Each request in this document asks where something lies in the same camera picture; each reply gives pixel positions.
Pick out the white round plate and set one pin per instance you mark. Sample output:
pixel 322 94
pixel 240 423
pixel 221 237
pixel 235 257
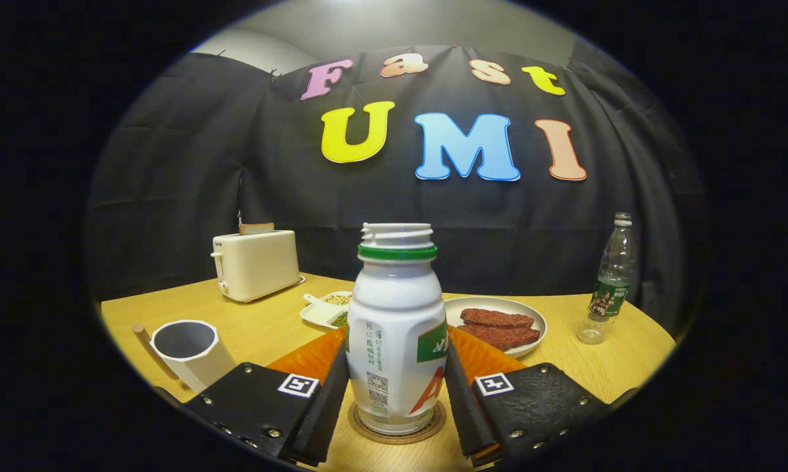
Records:
pixel 499 303

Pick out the black backdrop cloth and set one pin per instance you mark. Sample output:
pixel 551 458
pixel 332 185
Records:
pixel 171 196

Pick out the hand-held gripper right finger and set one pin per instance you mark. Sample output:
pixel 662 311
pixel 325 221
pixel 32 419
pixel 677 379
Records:
pixel 467 419

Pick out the white juice bottle green collar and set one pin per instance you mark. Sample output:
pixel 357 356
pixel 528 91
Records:
pixel 394 308

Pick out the wooden table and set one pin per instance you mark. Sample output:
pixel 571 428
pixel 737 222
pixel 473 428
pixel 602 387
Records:
pixel 597 373

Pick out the white divided dish with beans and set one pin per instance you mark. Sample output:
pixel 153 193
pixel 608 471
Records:
pixel 318 313

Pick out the clear plastic water bottle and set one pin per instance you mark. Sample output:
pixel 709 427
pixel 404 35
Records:
pixel 610 295

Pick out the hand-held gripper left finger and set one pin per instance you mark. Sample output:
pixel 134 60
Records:
pixel 318 419

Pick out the round wooden coaster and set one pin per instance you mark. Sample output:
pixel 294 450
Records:
pixel 394 440

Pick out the red meat slice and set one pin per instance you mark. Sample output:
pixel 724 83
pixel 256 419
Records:
pixel 495 318
pixel 505 337

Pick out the toast slice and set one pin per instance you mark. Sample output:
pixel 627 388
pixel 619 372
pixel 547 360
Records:
pixel 256 229

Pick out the cream toaster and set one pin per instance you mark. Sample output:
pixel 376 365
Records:
pixel 259 265

